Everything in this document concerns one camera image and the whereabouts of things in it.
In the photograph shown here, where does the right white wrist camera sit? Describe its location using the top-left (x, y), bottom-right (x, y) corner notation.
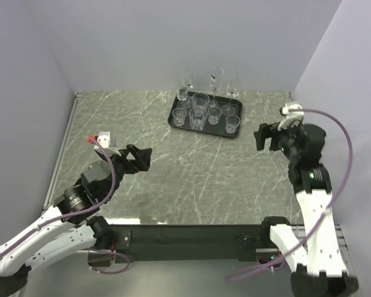
top-left (278, 101), bottom-right (304, 131)

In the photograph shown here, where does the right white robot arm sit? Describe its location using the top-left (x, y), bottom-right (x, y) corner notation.
top-left (254, 123), bottom-right (359, 296)

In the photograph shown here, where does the champagne flute with dark mark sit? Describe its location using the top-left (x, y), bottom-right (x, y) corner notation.
top-left (208, 67), bottom-right (224, 109)

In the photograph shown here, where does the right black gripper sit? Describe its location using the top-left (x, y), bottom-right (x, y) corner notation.
top-left (254, 120), bottom-right (302, 161)

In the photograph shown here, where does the black rectangular tray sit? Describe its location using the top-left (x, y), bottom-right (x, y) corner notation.
top-left (168, 91), bottom-right (243, 139)

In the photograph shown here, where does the clear glass tumbler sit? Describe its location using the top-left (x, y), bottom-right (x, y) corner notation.
top-left (192, 93), bottom-right (210, 115)

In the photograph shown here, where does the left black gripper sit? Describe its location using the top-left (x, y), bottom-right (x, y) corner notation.
top-left (100, 143), bottom-right (151, 201)

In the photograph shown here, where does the small faceted tumbler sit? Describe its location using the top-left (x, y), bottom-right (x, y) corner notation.
top-left (172, 108), bottom-right (187, 127)
top-left (208, 106), bottom-right (222, 126)
top-left (225, 114), bottom-right (241, 134)

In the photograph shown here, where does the clear flute glass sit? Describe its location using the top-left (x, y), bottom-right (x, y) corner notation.
top-left (221, 70), bottom-right (243, 116)

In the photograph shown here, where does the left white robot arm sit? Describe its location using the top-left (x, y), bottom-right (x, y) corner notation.
top-left (0, 145), bottom-right (152, 296)

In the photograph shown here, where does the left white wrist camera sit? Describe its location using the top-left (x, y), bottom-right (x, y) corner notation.
top-left (87, 131), bottom-right (118, 156)

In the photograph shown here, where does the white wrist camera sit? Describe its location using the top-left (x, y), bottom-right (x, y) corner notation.
top-left (278, 101), bottom-right (304, 131)
top-left (87, 131), bottom-right (118, 156)

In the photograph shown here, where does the faceted tumbler front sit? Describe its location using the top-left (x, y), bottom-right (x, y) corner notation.
top-left (189, 108), bottom-right (208, 131)

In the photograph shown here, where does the clear wine glass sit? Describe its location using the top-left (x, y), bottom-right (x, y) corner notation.
top-left (183, 61), bottom-right (195, 108)

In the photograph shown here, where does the small stemmed glass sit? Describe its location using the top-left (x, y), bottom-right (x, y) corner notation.
top-left (176, 72), bottom-right (188, 101)

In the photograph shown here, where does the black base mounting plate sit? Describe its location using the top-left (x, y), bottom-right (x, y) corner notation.
top-left (112, 225), bottom-right (268, 262)

